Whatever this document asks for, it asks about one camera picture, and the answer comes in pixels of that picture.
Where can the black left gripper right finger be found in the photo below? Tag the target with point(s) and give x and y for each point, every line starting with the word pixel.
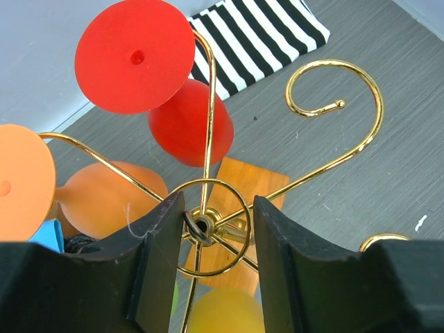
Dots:
pixel 309 284

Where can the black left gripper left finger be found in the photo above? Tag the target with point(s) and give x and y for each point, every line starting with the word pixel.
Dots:
pixel 122 283

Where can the green plastic wine glass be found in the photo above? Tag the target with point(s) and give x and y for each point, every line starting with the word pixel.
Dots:
pixel 175 299

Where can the orange plastic wine glass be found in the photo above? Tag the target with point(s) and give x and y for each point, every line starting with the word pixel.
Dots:
pixel 95 201

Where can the yellow plastic wine glass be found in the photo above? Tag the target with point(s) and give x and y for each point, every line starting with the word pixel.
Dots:
pixel 226 311

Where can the gold wire glass rack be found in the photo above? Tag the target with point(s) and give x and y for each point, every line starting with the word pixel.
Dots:
pixel 224 217

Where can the red plastic wine glass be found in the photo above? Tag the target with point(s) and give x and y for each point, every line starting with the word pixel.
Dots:
pixel 137 57

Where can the black item in tray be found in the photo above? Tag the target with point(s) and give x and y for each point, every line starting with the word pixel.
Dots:
pixel 76 243

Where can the blue patterned cloth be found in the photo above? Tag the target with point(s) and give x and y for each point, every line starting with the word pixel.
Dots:
pixel 50 236

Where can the black white striped cloth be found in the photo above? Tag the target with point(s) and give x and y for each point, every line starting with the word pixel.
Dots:
pixel 251 40

